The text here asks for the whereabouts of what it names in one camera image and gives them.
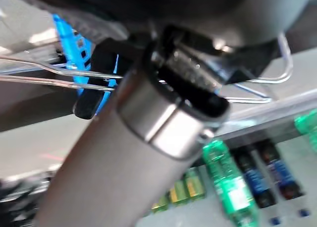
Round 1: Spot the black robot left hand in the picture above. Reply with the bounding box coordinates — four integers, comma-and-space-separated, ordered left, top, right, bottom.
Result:
24, 0, 317, 227

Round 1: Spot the blue plastic shopping basket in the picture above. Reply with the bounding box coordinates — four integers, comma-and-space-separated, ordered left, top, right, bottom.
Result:
0, 12, 294, 114

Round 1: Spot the dark cola bottle blue label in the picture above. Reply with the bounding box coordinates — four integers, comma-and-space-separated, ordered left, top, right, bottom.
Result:
255, 139, 305, 201
232, 147, 276, 208

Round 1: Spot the green soda bottle yellow cap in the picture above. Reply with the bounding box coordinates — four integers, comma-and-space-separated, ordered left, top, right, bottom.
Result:
294, 112, 317, 153

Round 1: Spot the black shelf board clear rail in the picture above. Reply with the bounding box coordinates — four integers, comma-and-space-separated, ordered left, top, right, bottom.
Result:
217, 89, 317, 143

